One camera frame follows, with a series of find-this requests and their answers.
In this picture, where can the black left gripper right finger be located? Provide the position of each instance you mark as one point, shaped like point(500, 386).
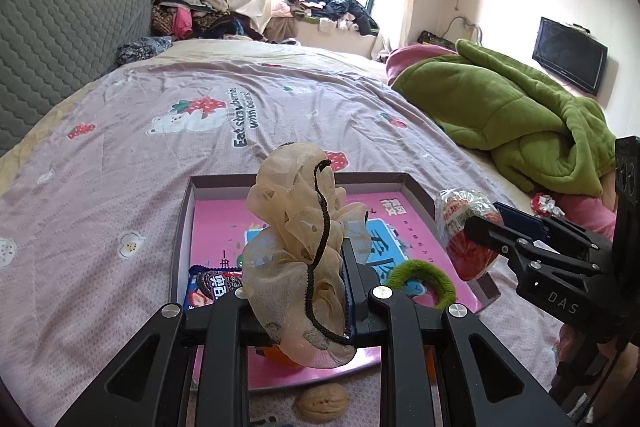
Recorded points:
point(439, 367)

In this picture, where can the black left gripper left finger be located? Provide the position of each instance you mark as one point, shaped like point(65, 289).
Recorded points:
point(148, 382)

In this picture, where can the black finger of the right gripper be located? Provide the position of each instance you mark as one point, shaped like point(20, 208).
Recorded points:
point(551, 257)

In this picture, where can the red apple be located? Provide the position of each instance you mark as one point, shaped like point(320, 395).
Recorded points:
point(453, 208)

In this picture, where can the orange tangerine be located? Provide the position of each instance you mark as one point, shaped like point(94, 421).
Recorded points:
point(275, 356)

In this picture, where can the beige chiffon scrunchie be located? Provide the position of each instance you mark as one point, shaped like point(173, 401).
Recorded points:
point(292, 271)

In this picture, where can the small foil wrapped candy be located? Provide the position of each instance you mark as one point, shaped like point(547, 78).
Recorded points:
point(545, 206)

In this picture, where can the green fleece blanket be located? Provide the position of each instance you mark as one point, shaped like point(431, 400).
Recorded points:
point(536, 132)

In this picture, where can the blue oreo cookie packet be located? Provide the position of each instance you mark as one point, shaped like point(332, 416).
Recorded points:
point(206, 285)

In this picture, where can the brown walnut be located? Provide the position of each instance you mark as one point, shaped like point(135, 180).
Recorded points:
point(322, 403)

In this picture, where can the shallow purple cardboard box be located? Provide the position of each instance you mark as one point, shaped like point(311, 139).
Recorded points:
point(228, 186)

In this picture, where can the pink strawberry bed sheet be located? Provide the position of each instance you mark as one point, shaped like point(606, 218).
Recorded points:
point(88, 221)

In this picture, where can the pink pillow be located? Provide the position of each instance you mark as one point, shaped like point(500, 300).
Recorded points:
point(402, 58)

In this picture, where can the clothes pile on windowsill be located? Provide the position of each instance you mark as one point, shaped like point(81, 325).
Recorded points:
point(338, 10)

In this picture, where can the grey quilted headboard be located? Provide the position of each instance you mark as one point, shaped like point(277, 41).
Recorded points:
point(50, 49)

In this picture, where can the clothes pile beside headboard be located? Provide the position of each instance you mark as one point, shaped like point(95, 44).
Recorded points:
point(200, 19)

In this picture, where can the black wall television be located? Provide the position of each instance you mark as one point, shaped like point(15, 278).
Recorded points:
point(571, 54)

